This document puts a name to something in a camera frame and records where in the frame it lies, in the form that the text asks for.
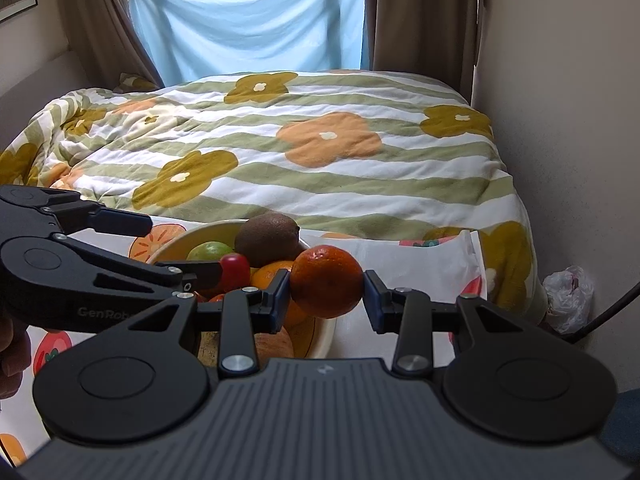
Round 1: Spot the floral striped quilt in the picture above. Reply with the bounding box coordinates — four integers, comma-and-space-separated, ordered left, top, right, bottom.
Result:
0, 71, 546, 328

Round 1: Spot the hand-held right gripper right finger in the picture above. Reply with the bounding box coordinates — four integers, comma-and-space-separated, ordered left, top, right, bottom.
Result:
364, 270, 551, 377

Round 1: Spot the yellowish apple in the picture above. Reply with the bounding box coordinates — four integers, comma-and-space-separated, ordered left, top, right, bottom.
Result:
198, 326, 295, 368

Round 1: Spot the person's left hand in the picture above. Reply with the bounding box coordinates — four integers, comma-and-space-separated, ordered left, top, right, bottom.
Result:
0, 316, 32, 401

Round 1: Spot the black cable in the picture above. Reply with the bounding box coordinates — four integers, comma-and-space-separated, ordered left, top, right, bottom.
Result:
570, 280, 640, 346

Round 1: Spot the white plastic bag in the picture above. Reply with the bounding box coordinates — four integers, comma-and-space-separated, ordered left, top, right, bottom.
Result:
542, 266, 596, 335

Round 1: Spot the dark blue cloth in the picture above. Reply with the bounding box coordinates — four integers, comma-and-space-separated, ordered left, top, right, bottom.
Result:
597, 390, 640, 467

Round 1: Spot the small mandarin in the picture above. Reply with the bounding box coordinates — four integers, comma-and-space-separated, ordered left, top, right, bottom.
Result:
290, 244, 364, 319

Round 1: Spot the brown kiwi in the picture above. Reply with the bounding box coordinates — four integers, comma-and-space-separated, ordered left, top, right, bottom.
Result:
234, 212, 302, 268

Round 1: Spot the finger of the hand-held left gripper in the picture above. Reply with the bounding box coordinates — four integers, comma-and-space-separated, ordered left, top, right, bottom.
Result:
70, 240, 226, 293
0, 185, 152, 237

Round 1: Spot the floral pillow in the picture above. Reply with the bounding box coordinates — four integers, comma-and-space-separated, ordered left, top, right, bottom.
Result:
117, 72, 161, 93

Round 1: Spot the large orange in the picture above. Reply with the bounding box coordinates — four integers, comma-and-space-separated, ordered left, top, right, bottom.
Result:
250, 259, 315, 332

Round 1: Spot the light blue curtain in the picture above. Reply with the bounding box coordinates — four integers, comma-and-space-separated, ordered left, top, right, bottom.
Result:
129, 0, 368, 88

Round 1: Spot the cream yellow printed bowl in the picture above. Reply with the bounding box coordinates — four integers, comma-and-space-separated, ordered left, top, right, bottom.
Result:
150, 219, 337, 361

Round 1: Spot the brown curtain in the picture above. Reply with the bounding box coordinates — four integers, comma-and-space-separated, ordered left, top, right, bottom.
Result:
52, 0, 166, 92
361, 0, 483, 106

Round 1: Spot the grey bed frame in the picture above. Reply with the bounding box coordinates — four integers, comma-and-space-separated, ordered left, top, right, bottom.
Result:
0, 50, 96, 156

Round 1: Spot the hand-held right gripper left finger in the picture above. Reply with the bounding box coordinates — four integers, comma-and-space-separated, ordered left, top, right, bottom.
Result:
100, 269, 292, 376

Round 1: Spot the white fruit printed blanket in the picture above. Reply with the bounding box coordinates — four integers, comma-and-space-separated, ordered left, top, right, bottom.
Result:
0, 215, 488, 468

